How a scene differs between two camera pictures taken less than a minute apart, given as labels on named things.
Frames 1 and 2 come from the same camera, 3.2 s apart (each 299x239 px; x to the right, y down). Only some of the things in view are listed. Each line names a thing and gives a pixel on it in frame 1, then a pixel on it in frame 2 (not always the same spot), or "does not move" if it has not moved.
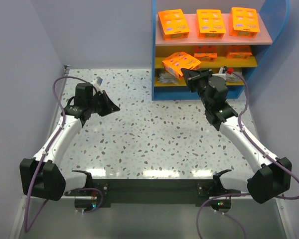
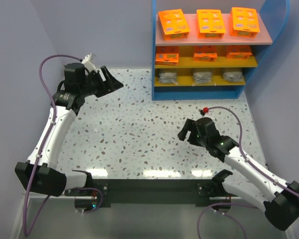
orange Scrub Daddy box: x=183 y=59 to x=167 y=59
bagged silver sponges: x=166 y=77 does not move
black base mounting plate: x=159 y=191 does not move
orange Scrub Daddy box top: x=243 y=22 does not move
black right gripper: x=196 y=79 to x=192 y=132
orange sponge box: x=174 y=24 does not move
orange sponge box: x=210 y=24 does not move
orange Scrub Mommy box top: x=239 y=52 does not move
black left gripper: x=103 y=101 to x=99 y=83
